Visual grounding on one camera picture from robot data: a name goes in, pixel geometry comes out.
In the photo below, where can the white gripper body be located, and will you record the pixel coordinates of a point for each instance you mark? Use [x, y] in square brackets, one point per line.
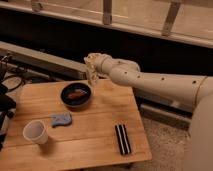
[94, 62]

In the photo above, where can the white labelled bottle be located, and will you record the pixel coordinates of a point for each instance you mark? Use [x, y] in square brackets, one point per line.
[92, 75]

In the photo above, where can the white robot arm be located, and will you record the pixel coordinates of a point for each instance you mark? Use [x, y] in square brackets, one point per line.
[193, 91]

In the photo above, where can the black bowl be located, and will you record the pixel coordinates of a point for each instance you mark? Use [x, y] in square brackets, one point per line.
[73, 87]

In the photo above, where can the red food in bowl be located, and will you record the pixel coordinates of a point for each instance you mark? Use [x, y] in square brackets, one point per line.
[76, 94]

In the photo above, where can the black striped rectangular box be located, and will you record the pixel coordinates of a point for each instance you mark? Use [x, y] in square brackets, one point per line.
[123, 141]

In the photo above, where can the blue sponge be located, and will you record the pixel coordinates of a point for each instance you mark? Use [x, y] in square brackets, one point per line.
[63, 119]

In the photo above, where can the wooden table board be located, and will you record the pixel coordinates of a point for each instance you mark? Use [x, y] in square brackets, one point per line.
[90, 140]

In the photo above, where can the white paper cup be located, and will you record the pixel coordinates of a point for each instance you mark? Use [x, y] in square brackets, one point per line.
[35, 131]

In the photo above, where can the black equipment at left edge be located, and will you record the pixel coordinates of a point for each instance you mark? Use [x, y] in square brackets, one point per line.
[6, 104]

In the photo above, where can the metal rail frame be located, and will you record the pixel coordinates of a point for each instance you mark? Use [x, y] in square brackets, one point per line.
[187, 21]

